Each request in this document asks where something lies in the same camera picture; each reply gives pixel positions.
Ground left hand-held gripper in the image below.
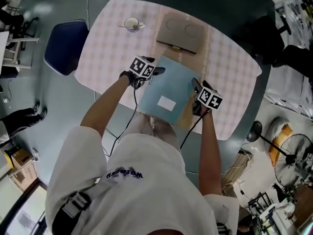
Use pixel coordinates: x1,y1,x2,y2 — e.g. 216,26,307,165
129,55,166,90

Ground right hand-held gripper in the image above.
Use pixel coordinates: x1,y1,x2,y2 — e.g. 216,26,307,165
191,77,224,116

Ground light blue box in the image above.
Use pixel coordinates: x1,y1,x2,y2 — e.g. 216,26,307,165
138,55,203,126

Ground person's right forearm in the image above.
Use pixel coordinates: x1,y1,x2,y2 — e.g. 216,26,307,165
197,109,224,195

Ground person's left forearm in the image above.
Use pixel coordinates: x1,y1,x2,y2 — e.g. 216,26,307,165
80,78,130,137

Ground pink checked tablecloth table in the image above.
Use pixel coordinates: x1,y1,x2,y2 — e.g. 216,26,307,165
73,0,262,141

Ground black wristband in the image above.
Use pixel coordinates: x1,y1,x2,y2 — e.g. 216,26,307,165
119,70,135,88

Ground brown flat box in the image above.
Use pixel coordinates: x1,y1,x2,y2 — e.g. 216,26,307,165
156,13,205,56

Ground ceramic mug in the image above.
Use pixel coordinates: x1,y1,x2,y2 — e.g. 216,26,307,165
124,17,147,33

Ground person's beige trousers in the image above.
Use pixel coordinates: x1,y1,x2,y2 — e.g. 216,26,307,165
133,111,181,151

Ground black standing fan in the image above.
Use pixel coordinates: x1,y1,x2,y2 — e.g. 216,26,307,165
246,120,313,188

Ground black office chair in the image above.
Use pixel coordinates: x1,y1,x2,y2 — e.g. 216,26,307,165
232,15,291,66
271,45,313,79

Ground white metal rack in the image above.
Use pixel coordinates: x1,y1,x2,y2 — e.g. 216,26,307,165
265,65,313,119

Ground dark blue chair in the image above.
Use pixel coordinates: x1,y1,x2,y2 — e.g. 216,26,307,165
44,19,90,77

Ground wooden slatted board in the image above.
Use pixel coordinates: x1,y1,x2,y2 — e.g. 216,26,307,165
221,153,254,198

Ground orange and grey cushion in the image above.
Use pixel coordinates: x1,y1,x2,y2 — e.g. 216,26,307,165
265,116,294,167

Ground person's white shirt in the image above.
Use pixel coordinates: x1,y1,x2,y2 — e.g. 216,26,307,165
45,125,240,235

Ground white trestle table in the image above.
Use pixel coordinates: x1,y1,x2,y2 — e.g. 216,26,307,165
0,30,40,70

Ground large cardboard box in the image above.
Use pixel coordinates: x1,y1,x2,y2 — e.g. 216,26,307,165
8,165,39,192

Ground left hand-held gripper cable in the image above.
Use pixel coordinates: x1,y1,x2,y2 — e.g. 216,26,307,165
104,86,137,158

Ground hand-held gripper cable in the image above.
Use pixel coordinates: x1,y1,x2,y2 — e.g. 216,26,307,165
104,86,137,158
179,115,204,150

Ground right hand-held gripper cable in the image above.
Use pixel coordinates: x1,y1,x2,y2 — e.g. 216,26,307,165
179,115,204,150

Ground white extension cable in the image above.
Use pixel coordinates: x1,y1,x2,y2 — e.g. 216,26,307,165
85,0,92,22

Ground grey shoulder strap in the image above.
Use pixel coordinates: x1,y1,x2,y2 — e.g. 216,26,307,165
62,191,92,217

